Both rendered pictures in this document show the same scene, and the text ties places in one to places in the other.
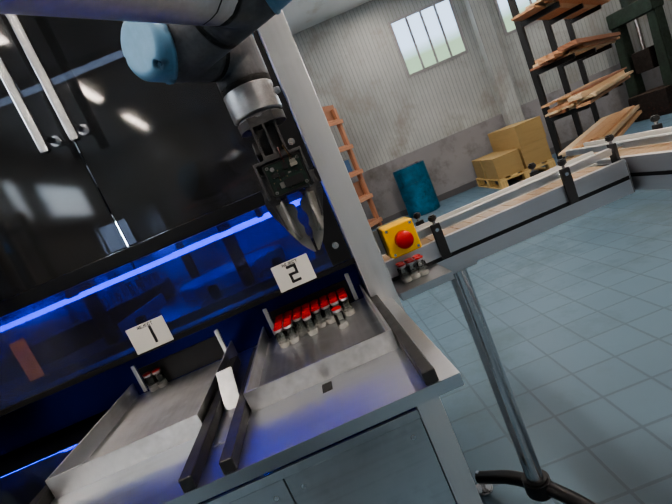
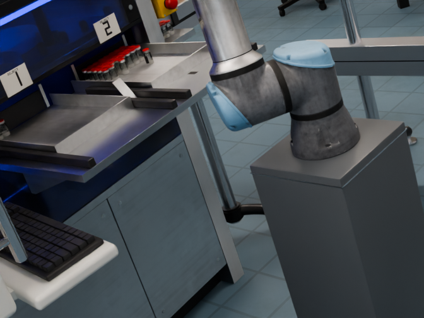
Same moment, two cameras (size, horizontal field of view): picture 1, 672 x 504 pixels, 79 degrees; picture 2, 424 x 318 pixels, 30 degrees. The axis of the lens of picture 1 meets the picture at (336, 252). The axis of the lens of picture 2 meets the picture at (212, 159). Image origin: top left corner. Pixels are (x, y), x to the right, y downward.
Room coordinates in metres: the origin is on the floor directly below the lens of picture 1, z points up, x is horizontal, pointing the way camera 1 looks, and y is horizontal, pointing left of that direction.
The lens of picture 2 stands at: (-0.93, 1.44, 1.55)
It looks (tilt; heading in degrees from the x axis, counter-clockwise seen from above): 24 degrees down; 319
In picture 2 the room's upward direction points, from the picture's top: 19 degrees counter-clockwise
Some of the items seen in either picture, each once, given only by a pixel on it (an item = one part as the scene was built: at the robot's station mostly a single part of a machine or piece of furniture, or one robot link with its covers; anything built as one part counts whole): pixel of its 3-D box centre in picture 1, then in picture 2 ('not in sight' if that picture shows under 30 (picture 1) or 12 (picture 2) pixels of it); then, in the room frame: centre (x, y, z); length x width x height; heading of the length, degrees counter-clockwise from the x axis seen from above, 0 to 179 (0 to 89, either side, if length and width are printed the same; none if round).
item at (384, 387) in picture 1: (240, 397); (120, 103); (0.73, 0.27, 0.87); 0.70 x 0.48 x 0.02; 92
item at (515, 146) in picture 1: (506, 155); not in sight; (7.05, -3.35, 0.43); 1.39 x 0.99 x 0.86; 178
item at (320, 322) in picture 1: (314, 319); (121, 64); (0.89, 0.10, 0.91); 0.18 x 0.02 x 0.05; 92
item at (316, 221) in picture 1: (315, 219); not in sight; (0.62, 0.01, 1.13); 0.06 x 0.03 x 0.09; 2
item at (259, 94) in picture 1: (256, 105); not in sight; (0.63, 0.02, 1.31); 0.08 x 0.08 x 0.05
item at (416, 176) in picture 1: (416, 188); not in sight; (7.49, -1.80, 0.45); 0.63 x 0.60 x 0.91; 178
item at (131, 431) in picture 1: (161, 403); (54, 123); (0.79, 0.44, 0.90); 0.34 x 0.26 x 0.04; 2
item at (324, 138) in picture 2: not in sight; (320, 122); (0.09, 0.24, 0.84); 0.15 x 0.15 x 0.10
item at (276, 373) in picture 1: (317, 335); (142, 67); (0.80, 0.10, 0.90); 0.34 x 0.26 x 0.04; 2
